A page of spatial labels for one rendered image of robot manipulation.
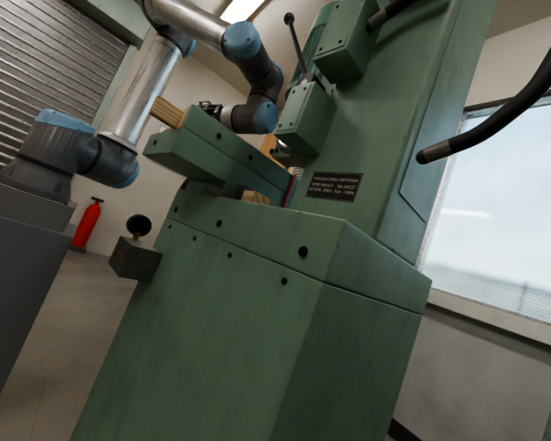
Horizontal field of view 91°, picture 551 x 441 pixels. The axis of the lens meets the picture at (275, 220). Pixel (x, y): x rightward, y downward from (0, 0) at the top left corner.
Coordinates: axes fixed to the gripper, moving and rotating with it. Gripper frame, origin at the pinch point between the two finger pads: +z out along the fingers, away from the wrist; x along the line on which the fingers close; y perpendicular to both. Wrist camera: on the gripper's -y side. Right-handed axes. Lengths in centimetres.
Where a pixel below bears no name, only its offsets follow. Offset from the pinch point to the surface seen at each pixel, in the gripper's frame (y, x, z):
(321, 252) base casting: 20, 42, -70
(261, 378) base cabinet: 16, 60, -66
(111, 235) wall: -140, 36, 234
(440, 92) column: 11, 3, -80
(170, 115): 26.2, 21.9, -31.5
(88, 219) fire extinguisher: -106, 30, 230
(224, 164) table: 13.0, 24.6, -38.7
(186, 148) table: 21.9, 27.0, -35.7
